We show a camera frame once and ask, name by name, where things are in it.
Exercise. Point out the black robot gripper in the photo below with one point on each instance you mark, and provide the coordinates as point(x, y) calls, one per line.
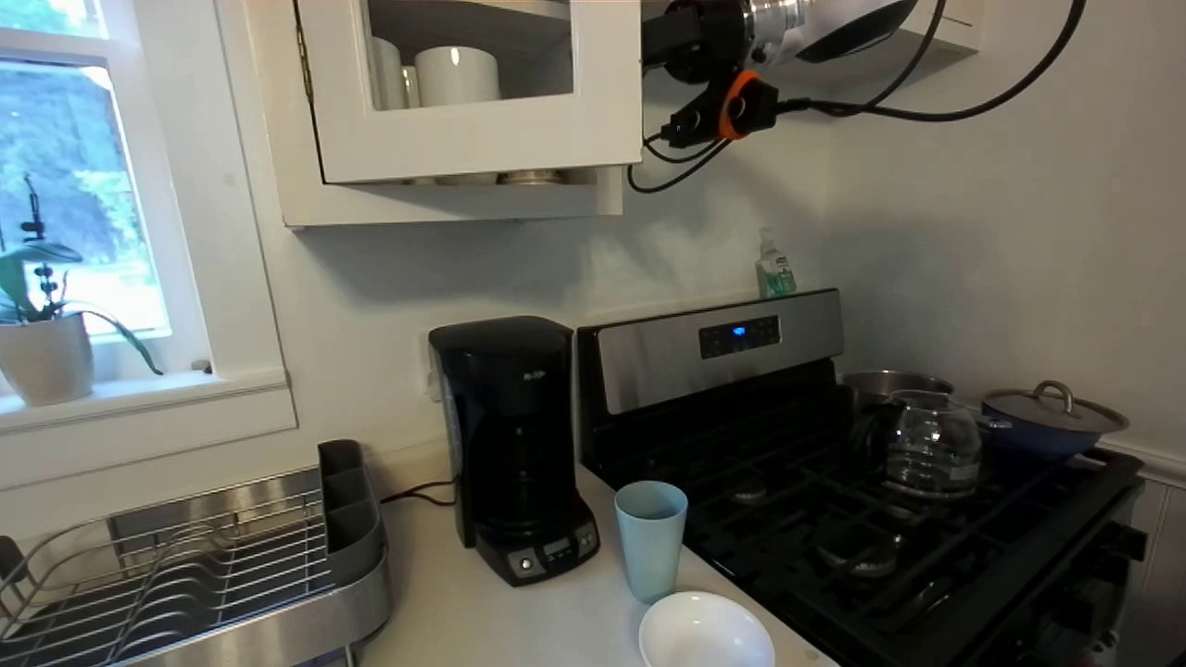
point(695, 37)

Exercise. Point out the stainless steel dish rack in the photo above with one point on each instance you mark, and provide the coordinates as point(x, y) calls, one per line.
point(279, 573)

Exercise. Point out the green dish soap bottle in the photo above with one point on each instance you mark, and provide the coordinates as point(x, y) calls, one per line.
point(771, 272)

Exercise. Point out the white potted plant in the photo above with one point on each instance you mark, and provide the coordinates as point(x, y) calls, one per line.
point(46, 350)

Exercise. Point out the white bowl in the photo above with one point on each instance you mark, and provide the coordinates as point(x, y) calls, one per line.
point(700, 630)

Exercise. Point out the glass coffee carafe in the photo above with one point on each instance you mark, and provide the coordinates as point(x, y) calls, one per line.
point(926, 444)

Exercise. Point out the black gas stove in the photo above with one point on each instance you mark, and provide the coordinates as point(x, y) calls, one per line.
point(739, 405)

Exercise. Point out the blue pot with lid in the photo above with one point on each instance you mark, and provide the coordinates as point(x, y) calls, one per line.
point(1046, 420)

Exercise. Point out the light blue plastic cup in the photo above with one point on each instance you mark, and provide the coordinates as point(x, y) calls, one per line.
point(651, 536)

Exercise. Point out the white glass cupboard door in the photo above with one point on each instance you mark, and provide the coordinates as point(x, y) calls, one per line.
point(568, 87)

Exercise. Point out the black coffee maker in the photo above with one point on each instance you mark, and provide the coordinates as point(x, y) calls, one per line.
point(506, 388)

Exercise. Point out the white window frame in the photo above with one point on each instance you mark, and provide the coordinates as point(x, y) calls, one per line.
point(122, 119)

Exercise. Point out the stainless steel pot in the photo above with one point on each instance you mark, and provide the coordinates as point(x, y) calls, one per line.
point(883, 388)

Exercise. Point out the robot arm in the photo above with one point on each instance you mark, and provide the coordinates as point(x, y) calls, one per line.
point(815, 30)

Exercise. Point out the white wall cupboard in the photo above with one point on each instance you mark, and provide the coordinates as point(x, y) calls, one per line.
point(267, 71)

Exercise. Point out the white mug in cupboard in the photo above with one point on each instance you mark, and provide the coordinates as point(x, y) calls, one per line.
point(458, 76)

